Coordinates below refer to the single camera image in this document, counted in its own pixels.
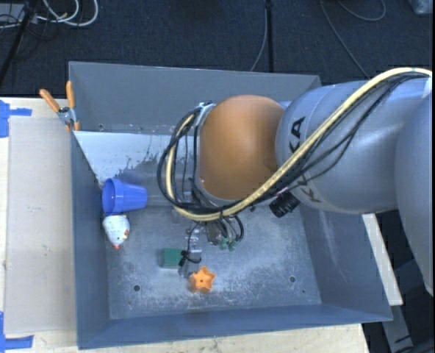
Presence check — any black cylinder on white bracket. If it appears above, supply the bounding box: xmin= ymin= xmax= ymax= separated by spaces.
xmin=267 ymin=190 xmax=301 ymax=219

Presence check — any white toy chicken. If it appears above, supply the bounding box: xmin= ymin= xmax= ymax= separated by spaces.
xmin=102 ymin=214 xmax=132 ymax=251

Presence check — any grey metal bin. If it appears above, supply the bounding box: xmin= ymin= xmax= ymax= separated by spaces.
xmin=68 ymin=60 xmax=394 ymax=351

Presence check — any dark green flat block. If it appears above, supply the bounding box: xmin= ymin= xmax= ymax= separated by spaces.
xmin=160 ymin=248 xmax=184 ymax=269

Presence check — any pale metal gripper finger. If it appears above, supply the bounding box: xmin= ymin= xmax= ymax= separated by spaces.
xmin=177 ymin=249 xmax=190 ymax=277
xmin=189 ymin=248 xmax=204 ymax=271

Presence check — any orange star-shaped toy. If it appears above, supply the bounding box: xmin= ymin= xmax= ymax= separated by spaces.
xmin=187 ymin=265 xmax=218 ymax=295

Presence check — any pale flat board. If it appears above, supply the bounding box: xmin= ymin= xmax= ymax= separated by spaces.
xmin=3 ymin=115 xmax=79 ymax=335

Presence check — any blue plastic cup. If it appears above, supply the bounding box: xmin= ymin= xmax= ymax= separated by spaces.
xmin=101 ymin=176 xmax=149 ymax=215

